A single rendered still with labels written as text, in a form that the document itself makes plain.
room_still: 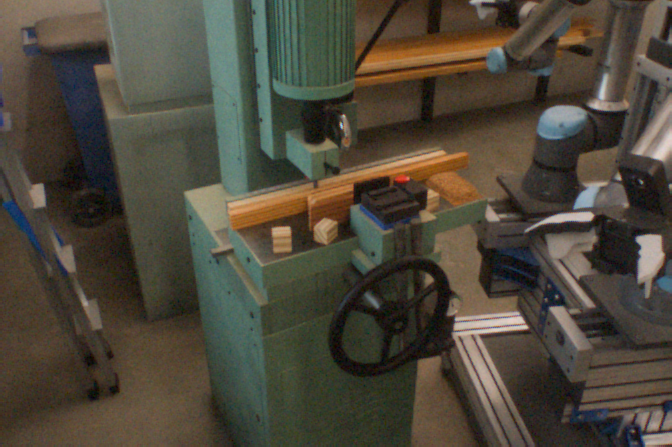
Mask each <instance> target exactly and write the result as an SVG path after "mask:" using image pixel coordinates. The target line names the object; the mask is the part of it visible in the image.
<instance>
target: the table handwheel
mask: <svg viewBox="0 0 672 447"><path fill-rule="evenodd" d="M405 270H420V271H424V272H426V273H427V274H429V275H430V276H431V277H432V278H433V280H434V281H433V282H432V283H431V284H429V285H428V286H427V287H426V288H424V289H423V290H422V291H421V292H419V293H418V294H417V295H415V296H414V297H412V298H411V299H410V300H408V301H407V302H405V303H404V304H403V305H401V306H400V305H399V304H398V303H397V302H396V301H387V300H386V299H385V298H384V297H383V296H382V295H381V294H380V293H379V292H378V291H377V289H376V288H375V287H374V285H375V284H377V283H378V282H379V281H381V280H383V279H384V278H386V277H388V276H390V275H392V274H395V273H398V272H401V271H405ZM343 278H344V279H345V280H346V281H347V283H348V284H349V285H350V286H351V287H350V288H349V290H348V291H347V292H346V293H345V295H344V296H343V297H342V299H341V300H340V302H339V304H338V306H337V307H336V310H335V312H334V314H333V316H332V319H331V323H330V327H329V333H328V345H329V350H330V353H331V356H332V358H333V360H334V362H335V363H336V364H337V365H338V367H339V368H341V369H342V370H343V371H345V372H346V373H348V374H351V375H353V376H357V377H376V376H381V375H384V374H387V373H390V372H392V371H395V370H397V369H399V368H401V367H402V366H404V365H406V364H407V363H409V362H410V361H411V360H413V359H414V358H415V357H416V356H418V355H419V354H420V353H421V352H422V351H423V350H424V349H425V348H426V347H427V346H428V345H429V344H430V342H431V340H430V339H429V337H428V336H427V334H426V333H427V331H428V330H429V329H432V330H434V331H435V332H436V333H438V331H439V330H440V328H441V326H442V324H443V322H444V320H445V318H446V315H447V312H448V309H449V304H450V296H451V291H450V283H449V280H448V277H447V275H446V273H445V271H444V270H443V269H442V268H441V267H440V266H439V265H438V264H437V263H436V262H434V261H433V260H431V259H428V258H426V257H422V256H413V255H411V256H402V257H397V258H393V259H390V260H388V261H385V262H383V263H381V264H379V265H377V266H376V267H374V268H372V269H371V270H369V271H368V272H367V273H365V274H364V275H362V274H361V273H360V272H359V271H358V270H357V269H356V268H355V267H353V266H351V267H348V268H347V269H346V270H345V271H344V273H343ZM436 289H437V301H436V306H435V309H434V312H433V314H432V317H431V319H430V320H429V322H428V324H427V326H426V327H425V328H424V330H423V331H422V333H421V334H420V335H419V336H418V337H417V338H416V339H415V340H414V341H413V342H412V343H411V344H410V345H409V346H408V347H406V348H405V349H404V350H402V351H401V352H399V353H398V354H396V355H394V356H392V357H390V358H389V354H390V348H391V343H392V338H393V336H395V335H398V334H400V333H402V332H403V331H404V330H405V329H406V327H407V325H408V323H409V315H408V313H407V312H408V311H409V310H410V309H412V308H413V307H414V306H415V305H417V304H418V303H419V302H420V301H422V300H423V299H424V298H425V297H427V296H428V295H430V294H431V293H432V292H434V291H435V290H436ZM360 298H362V299H363V300H364V301H365V302H366V303H367V305H368V306H369V307H368V306H365V305H362V304H360V303H357V302H358V301H359V300H360ZM352 310H353V311H356V312H360V313H363V314H367V315H370V316H372V317H374V319H375V322H376V323H377V324H378V325H379V327H380V328H381V329H382V330H383V331H384V332H385V337H384V345H383V350H382V356H381V361H380V362H376V363H368V364H367V363H359V362H356V361H354V360H352V359H350V358H349V357H348V356H347V354H346V353H345V351H344V348H343V342H342V337H343V330H344V327H345V323H346V321H347V318H348V316H349V314H350V312H351V311H352Z"/></svg>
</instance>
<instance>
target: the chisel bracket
mask: <svg viewBox="0 0 672 447"><path fill-rule="evenodd" d="M286 155H287V158H288V159H289V160H290V161H291V162H292V163H293V164H294V165H296V166H297V167H298V168H299V169H300V170H301V171H302V172H303V173H304V174H305V175H306V176H307V177H309V178H310V179H311V180H316V179H320V178H324V177H328V176H332V175H333V174H332V172H331V170H330V169H328V168H327V167H325V166H324V165H323V164H324V162H327V163H329V164H331V165H332V166H338V146H337V145H335V144H334V143H333V142H332V141H330V140H329V139H328V138H326V141H325V142H323V143H320V144H309V143H306V142H305V141H304V132H303V128H299V129H294V130H289V131H286Z"/></svg>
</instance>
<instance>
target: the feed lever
mask: <svg viewBox="0 0 672 447"><path fill-rule="evenodd" d="M409 1H410V0H395V2H394V4H393V5H392V7H391V8H390V10H389V11H388V13H387V14H386V16H385V17H384V19H383V21H382V22H381V24H380V25H379V27H378V28H377V30H376V31H375V33H374V35H373V36H372V38H371V39H370V41H369V42H368V44H367V45H366V47H365V48H364V50H363V52H362V53H361V55H360V56H359V58H358V59H357V61H356V62H355V73H356V72H357V70H358V69H359V67H360V66H361V64H362V63H363V61H364V60H365V58H366V57H367V55H368V54H369V52H370V51H371V49H372V48H373V46H374V45H375V43H376V42H377V40H378V39H379V37H380V36H381V34H382V33H383V31H384V30H385V28H386V27H387V25H388V24H389V22H390V21H391V19H392V18H393V16H394V15H395V13H396V12H397V10H398V9H399V7H400V6H401V4H405V3H408V2H409ZM353 97H354V89H353V90H352V91H351V92H350V93H348V94H346V95H343V96H340V97H336V98H331V99H328V101H329V102H330V104H332V105H339V104H344V103H349V102H351V101H352V99H353Z"/></svg>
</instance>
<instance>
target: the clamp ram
mask: <svg viewBox="0 0 672 447"><path fill-rule="evenodd" d="M389 186H390V177H389V176H388V175H385V176H382V177H378V178H374V179H370V180H366V181H362V182H358V183H354V184H353V205H356V204H360V203H361V194H363V193H366V192H371V191H374V190H378V189H382V188H386V187H389Z"/></svg>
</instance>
